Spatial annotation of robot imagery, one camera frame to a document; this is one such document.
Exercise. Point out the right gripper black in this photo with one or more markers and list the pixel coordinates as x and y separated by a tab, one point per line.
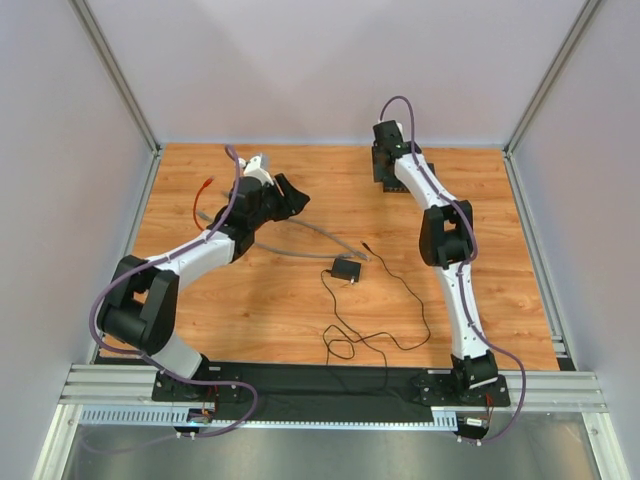
382	166

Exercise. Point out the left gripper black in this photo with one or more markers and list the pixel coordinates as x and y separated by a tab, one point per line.
276	195

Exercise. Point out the black network switch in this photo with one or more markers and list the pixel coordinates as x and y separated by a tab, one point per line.
383	169

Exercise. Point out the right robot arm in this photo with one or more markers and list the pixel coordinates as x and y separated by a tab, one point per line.
445	243

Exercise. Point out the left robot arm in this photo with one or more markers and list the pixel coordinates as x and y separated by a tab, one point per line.
140	306

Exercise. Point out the black power adapter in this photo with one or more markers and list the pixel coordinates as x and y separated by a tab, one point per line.
346	270

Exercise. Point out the black cloth strip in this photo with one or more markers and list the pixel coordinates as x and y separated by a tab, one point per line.
351	394

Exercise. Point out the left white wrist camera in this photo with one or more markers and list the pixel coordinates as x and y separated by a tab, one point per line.
257	167

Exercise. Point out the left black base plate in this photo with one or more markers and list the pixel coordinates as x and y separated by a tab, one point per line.
200	387

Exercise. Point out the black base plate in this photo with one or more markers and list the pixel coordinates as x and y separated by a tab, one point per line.
460	390
200	387

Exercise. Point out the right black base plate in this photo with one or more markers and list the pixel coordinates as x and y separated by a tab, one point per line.
460	390

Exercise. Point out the right aluminium frame post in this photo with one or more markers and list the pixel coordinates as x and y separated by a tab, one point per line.
569	44

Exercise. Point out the aluminium frame post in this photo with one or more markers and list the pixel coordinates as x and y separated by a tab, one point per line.
100	43
569	44

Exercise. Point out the aluminium front rail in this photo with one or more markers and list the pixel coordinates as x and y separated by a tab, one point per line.
120	395

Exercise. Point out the left aluminium frame post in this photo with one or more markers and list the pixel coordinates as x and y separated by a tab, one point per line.
100	43

